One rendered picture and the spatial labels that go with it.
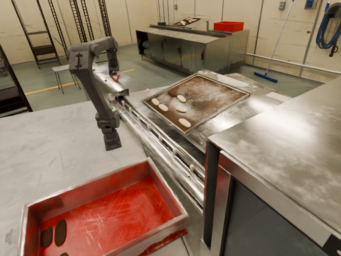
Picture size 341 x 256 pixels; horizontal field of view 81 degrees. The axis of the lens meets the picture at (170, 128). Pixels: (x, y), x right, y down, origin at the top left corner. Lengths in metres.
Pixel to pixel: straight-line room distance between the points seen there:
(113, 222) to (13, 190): 0.52
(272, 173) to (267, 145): 0.06
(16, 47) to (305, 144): 7.98
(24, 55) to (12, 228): 7.34
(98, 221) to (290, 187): 0.70
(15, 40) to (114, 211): 7.48
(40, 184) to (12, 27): 7.14
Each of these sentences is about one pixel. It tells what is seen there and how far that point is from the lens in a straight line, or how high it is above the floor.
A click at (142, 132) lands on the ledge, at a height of 0.86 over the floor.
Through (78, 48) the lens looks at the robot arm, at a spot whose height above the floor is 1.35.
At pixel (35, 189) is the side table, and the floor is 0.82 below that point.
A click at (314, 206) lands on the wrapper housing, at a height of 1.30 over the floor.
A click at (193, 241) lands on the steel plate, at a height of 0.82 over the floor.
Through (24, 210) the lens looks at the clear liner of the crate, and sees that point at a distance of 0.87.
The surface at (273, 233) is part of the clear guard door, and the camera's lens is 0.32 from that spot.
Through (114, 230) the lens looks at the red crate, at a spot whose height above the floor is 0.82.
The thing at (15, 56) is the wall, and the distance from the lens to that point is 8.11.
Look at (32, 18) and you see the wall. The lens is 8.00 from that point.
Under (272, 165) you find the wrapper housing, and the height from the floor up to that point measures 1.30.
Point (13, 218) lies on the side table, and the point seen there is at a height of 0.82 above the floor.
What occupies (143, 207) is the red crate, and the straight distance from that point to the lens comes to 0.83.
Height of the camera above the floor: 1.49
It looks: 33 degrees down
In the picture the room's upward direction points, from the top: 4 degrees counter-clockwise
